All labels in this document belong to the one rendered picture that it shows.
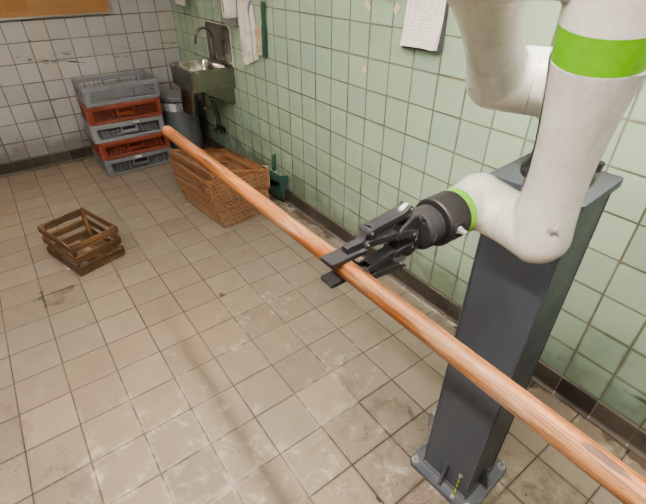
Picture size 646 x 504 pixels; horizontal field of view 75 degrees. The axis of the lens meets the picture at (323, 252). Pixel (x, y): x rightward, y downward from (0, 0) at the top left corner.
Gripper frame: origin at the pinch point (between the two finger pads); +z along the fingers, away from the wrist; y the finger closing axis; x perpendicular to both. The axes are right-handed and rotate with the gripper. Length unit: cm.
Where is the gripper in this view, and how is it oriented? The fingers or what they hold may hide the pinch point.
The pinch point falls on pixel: (343, 264)
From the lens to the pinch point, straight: 67.2
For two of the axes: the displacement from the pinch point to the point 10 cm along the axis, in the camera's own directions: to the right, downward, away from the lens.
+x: -6.0, -4.6, 6.6
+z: -8.0, 3.5, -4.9
